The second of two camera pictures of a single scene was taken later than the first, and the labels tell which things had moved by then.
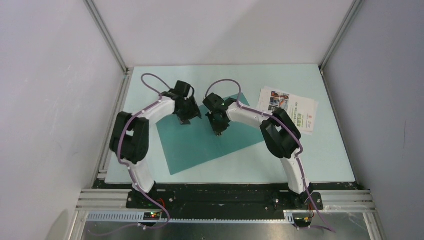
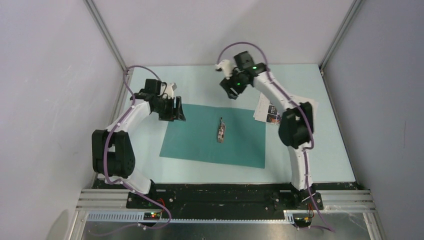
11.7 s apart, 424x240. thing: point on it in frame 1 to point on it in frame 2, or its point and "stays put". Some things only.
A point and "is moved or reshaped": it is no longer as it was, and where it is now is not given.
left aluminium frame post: x=107 y=35 stays put
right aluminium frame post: x=355 y=6 stays put
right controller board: x=302 y=219 stays put
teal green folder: x=189 y=145 is moved or reshaped
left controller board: x=151 y=216 stays put
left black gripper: x=194 y=112 to x=173 y=113
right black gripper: x=218 y=130 to x=227 y=84
